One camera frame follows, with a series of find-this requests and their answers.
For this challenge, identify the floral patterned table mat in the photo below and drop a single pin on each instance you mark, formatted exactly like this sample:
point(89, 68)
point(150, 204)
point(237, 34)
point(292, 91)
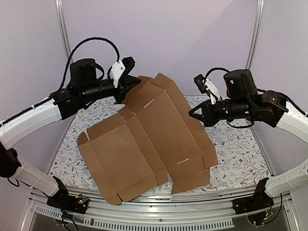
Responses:
point(241, 163)

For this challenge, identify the aluminium frame post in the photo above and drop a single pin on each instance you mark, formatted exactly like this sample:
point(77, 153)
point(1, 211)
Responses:
point(255, 35)
point(62, 26)

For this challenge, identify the aluminium right frame post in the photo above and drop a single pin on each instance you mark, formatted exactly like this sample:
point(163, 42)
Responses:
point(255, 35)

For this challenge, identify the aluminium front rail base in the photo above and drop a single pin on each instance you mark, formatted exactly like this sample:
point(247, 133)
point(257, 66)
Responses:
point(161, 211)

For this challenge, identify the aluminium left frame post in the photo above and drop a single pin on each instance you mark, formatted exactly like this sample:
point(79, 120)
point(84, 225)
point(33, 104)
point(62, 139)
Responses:
point(62, 26)

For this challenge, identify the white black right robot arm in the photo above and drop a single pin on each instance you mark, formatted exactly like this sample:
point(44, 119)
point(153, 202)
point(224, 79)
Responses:
point(246, 101)

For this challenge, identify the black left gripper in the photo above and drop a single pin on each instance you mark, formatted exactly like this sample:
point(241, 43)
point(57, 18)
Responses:
point(125, 83)

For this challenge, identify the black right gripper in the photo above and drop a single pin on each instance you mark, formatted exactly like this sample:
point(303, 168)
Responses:
point(206, 113)

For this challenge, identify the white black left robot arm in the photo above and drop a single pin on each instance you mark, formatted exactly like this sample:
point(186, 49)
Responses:
point(83, 90)

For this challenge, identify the brown cardboard box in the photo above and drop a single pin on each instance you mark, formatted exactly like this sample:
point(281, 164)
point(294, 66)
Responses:
point(150, 141)

